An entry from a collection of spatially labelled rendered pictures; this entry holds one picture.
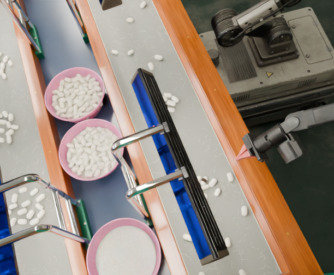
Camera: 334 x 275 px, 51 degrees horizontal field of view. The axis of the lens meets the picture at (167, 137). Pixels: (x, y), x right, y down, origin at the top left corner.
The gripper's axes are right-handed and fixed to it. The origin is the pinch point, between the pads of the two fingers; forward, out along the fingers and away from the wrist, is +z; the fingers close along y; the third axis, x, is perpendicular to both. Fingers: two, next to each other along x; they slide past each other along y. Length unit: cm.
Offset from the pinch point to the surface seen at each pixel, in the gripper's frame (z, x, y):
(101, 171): 46, -21, -19
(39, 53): 57, -27, -89
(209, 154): 12.5, 4.8, -9.0
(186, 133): 16.4, 1.7, -20.8
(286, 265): 5.0, 7.7, 37.8
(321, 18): -36, 143, -97
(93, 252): 54, -30, 10
